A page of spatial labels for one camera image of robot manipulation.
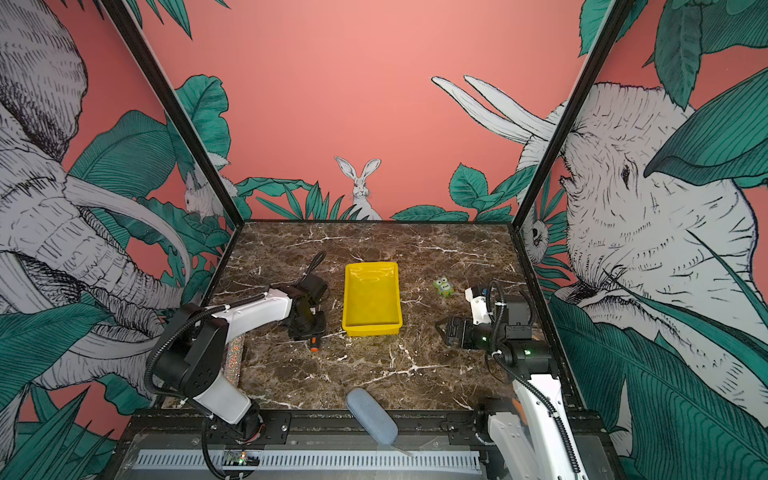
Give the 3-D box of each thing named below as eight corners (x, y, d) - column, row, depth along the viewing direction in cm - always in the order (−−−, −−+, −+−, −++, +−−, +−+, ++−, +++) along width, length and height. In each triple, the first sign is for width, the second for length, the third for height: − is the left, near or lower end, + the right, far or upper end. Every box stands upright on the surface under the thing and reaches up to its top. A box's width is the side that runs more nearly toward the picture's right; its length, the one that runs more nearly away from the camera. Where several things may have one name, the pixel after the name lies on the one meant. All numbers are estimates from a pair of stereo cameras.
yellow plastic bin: (341, 336, 92) (338, 326, 87) (349, 270, 108) (347, 259, 103) (400, 336, 92) (401, 327, 87) (399, 271, 108) (400, 259, 103)
